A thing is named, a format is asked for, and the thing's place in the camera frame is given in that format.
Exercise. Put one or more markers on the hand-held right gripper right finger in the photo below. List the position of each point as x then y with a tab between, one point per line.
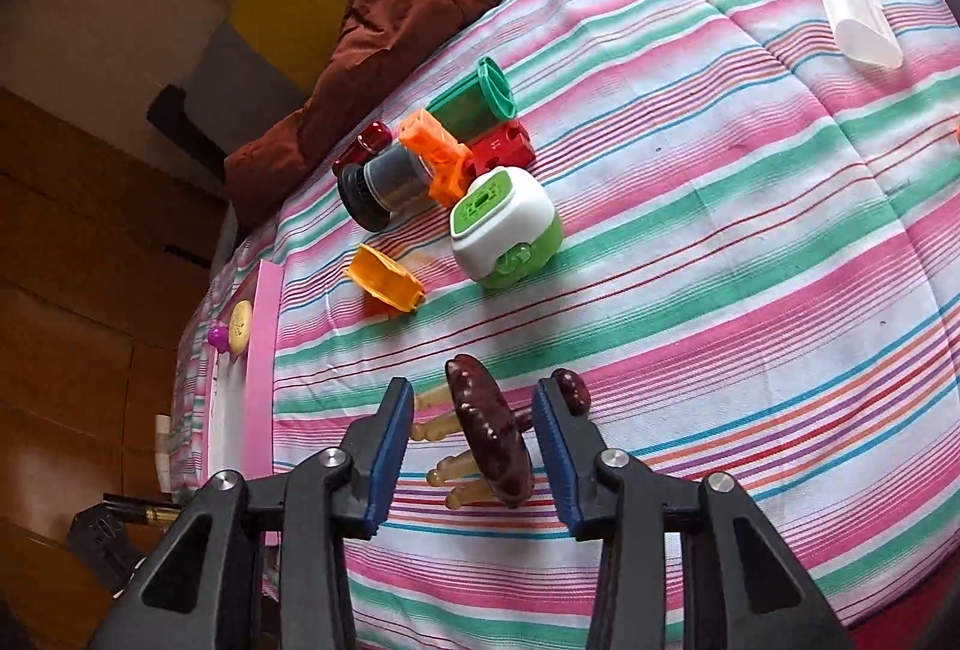
559	462

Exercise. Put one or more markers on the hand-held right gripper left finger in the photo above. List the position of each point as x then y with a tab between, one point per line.
391	455

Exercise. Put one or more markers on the pink box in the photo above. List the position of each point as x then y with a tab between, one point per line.
266	350

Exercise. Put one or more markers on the white and green toy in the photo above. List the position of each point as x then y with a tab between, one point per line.
502	223

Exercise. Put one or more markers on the grey cylinder with clear cap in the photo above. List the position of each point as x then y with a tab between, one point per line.
397	181

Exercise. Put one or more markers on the orange toy block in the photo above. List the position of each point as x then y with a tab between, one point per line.
435	148

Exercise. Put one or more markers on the red toy block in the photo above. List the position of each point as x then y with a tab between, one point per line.
502	151

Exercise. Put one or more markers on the small dark red toy sausage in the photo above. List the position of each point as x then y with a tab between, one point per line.
574	391

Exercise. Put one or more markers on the small orange container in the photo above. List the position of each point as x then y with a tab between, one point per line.
382	279

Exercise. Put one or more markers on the yellow toy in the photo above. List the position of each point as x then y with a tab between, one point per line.
241	324

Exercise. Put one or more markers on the purple toy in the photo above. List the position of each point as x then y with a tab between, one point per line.
219	337

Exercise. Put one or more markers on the striped bed sheet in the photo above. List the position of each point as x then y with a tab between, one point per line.
712	208

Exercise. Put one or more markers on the red metallic cylinder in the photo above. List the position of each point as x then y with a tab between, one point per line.
371	140

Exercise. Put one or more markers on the green plastic container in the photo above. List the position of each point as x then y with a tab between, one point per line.
469	106

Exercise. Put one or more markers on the wooden cabinet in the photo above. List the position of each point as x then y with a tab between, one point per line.
60	320

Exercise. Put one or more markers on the brown comforter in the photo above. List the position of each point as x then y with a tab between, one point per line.
390	20

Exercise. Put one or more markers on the white translucent tube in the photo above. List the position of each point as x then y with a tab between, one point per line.
851	5

